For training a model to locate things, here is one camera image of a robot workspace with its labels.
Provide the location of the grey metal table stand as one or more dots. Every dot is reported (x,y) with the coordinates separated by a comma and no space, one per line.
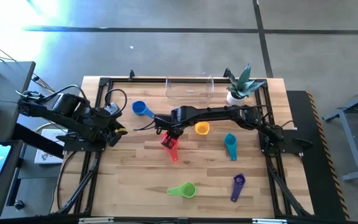
(351,146)

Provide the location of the black hazard-striped floor mat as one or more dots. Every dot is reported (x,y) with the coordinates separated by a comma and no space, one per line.
(315,174)

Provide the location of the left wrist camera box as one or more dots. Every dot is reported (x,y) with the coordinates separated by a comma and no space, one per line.
(112,108)

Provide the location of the green measuring cup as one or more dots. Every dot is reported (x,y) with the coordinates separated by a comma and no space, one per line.
(188,190)

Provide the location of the yellow measuring cup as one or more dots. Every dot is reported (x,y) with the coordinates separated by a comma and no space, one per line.
(202,128)

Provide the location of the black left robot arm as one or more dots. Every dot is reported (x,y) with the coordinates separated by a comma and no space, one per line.
(67,107)

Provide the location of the black round knob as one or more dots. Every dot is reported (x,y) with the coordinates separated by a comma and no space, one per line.
(19,204)

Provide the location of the blue measuring cup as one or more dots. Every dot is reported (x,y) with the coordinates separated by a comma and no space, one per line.
(139,108)

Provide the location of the red-orange measuring cup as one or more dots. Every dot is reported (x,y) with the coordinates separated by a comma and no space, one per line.
(173,154)

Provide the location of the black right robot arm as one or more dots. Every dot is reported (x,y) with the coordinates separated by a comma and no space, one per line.
(222,111)

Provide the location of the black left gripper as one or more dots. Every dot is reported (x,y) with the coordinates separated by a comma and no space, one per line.
(112,124)

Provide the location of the white printed booklet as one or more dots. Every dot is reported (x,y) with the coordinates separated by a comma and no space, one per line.
(43,157)

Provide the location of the purple measuring cup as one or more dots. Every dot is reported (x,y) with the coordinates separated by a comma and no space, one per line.
(235,191)

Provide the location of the silver metal bracket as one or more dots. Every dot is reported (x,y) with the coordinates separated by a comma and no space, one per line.
(95,221)
(269,221)

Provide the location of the black metal table frame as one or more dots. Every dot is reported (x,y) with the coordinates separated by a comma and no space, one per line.
(141,80)

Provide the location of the teal measuring cup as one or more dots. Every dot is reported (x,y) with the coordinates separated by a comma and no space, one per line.
(231,149)

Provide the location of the green plant in white pot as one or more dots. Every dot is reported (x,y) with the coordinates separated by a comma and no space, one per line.
(235,99)

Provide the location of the clear plastic basket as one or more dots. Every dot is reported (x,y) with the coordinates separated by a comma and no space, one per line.
(190,99)

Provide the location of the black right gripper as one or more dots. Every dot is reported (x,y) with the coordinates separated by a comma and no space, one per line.
(176,119)

